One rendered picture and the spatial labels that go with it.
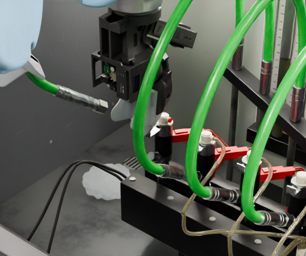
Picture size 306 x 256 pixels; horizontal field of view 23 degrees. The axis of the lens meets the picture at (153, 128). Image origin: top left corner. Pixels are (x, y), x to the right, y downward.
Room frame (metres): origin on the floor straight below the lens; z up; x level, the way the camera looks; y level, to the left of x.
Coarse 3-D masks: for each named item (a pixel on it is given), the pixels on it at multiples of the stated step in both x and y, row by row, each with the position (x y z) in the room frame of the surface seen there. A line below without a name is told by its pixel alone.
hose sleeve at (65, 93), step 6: (60, 90) 0.95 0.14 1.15; (66, 90) 0.96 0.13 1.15; (72, 90) 0.97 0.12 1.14; (60, 96) 0.95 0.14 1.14; (66, 96) 0.95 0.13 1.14; (72, 96) 0.96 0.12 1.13; (78, 96) 0.97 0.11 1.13; (84, 96) 0.97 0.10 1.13; (72, 102) 0.96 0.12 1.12; (78, 102) 0.96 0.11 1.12; (84, 102) 0.97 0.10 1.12; (90, 102) 0.97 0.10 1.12; (96, 102) 0.98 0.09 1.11; (90, 108) 0.98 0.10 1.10; (96, 108) 0.98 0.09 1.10
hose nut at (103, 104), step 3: (99, 102) 0.99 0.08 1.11; (102, 102) 0.99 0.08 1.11; (105, 102) 0.99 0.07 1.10; (99, 105) 0.98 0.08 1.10; (102, 105) 0.98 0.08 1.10; (105, 105) 0.99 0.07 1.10; (99, 108) 0.98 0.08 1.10; (102, 108) 0.98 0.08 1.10; (105, 108) 0.98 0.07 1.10; (96, 111) 0.98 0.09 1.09; (99, 111) 0.98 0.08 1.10; (102, 111) 0.98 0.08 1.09; (105, 111) 0.98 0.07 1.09
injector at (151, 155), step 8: (168, 128) 0.95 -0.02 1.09; (160, 136) 0.94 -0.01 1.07; (168, 136) 0.95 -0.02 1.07; (160, 144) 0.94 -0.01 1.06; (168, 144) 0.95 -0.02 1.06; (152, 152) 0.94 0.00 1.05; (160, 152) 0.94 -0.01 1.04; (168, 152) 0.95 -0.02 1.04; (152, 160) 0.93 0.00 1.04; (160, 160) 0.94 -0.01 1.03; (168, 160) 0.95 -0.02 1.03; (168, 184) 0.95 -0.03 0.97
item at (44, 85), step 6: (240, 0) 1.10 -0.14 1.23; (240, 6) 1.10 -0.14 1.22; (240, 12) 1.10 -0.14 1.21; (240, 18) 1.10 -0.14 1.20; (240, 42) 1.10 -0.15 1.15; (30, 78) 0.93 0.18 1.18; (36, 78) 0.94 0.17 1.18; (36, 84) 0.94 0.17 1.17; (42, 84) 0.94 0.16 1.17; (48, 84) 0.95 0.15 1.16; (54, 84) 0.96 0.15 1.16; (48, 90) 0.95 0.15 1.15; (54, 90) 0.95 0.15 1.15
